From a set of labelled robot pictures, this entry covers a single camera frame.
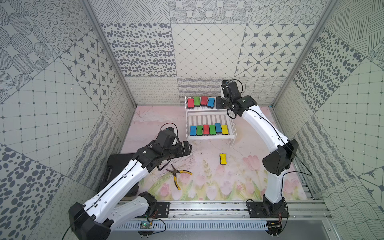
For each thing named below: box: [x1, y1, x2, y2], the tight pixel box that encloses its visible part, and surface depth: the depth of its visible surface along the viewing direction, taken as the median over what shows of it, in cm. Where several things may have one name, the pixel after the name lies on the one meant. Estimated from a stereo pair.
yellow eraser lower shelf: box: [221, 124, 229, 135], surface depth 90 cm
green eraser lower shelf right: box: [209, 124, 217, 135], surface depth 90 cm
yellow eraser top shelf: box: [219, 153, 228, 165], surface depth 93 cm
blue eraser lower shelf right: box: [215, 122, 222, 133], surface depth 90 cm
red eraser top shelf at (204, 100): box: [201, 96, 208, 106], surface depth 86 cm
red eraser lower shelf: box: [202, 124, 210, 136], surface depth 90 cm
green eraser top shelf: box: [193, 96, 201, 107], surface depth 84 cm
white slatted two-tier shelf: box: [185, 96, 238, 147], surface depth 90 cm
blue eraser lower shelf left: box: [189, 125, 197, 136], surface depth 90 cm
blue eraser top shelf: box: [207, 97, 215, 108], surface depth 84 cm
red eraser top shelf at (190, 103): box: [187, 98, 195, 109], surface depth 85 cm
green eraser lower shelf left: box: [196, 125, 204, 136], surface depth 90 cm
